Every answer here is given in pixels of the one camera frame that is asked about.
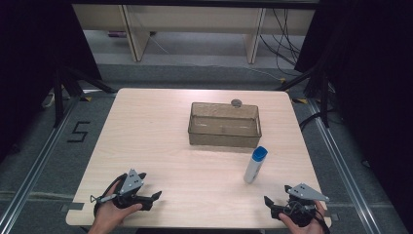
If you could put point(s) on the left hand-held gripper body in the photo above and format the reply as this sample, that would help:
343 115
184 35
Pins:
131 182

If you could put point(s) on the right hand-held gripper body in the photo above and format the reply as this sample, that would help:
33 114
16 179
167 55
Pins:
300 203

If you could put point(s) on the person's right hand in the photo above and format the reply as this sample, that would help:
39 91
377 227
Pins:
307 227

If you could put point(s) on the person's left hand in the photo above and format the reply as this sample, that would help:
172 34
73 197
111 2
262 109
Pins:
108 213

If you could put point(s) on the white bottle with blue cap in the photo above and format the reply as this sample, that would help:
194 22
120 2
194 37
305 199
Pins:
255 165

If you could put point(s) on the translucent brown plastic box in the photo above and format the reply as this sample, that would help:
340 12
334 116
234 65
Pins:
224 125

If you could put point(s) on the small round grey disc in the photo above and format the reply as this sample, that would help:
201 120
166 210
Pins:
236 103

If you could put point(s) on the black metal stand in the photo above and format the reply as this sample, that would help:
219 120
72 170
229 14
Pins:
61 94
321 94

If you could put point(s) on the black curtain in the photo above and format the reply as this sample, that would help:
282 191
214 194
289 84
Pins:
39 65
373 81

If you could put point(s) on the beige wooden desk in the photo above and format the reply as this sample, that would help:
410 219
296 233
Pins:
195 19

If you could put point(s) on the metal floor rail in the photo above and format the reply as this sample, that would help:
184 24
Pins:
35 165
344 165

